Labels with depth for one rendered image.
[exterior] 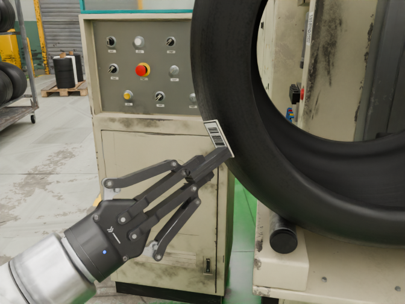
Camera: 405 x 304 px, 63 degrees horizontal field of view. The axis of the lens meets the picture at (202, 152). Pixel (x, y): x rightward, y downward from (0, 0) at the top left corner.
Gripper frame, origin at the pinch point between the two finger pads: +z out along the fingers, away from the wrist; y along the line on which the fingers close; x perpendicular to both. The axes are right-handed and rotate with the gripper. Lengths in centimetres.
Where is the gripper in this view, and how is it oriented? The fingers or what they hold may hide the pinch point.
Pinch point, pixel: (207, 164)
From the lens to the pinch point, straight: 47.0
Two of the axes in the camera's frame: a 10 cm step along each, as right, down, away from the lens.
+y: 4.9, 8.4, 2.2
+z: 7.5, -5.4, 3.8
